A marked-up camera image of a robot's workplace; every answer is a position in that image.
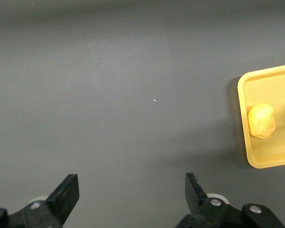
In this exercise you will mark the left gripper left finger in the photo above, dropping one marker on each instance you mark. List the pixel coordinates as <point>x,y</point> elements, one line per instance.
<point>59,202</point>

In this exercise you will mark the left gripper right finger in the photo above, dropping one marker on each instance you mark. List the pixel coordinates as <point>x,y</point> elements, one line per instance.
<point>204,213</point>

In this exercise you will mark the yellow toy potato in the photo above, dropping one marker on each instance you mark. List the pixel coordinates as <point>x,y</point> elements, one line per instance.
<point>261,121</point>

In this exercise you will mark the yellow plastic tray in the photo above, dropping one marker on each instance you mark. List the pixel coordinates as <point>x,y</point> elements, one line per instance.
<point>270,152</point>

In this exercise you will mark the dark grey table mat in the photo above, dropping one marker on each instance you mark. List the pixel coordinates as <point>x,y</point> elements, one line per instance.
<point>109,95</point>

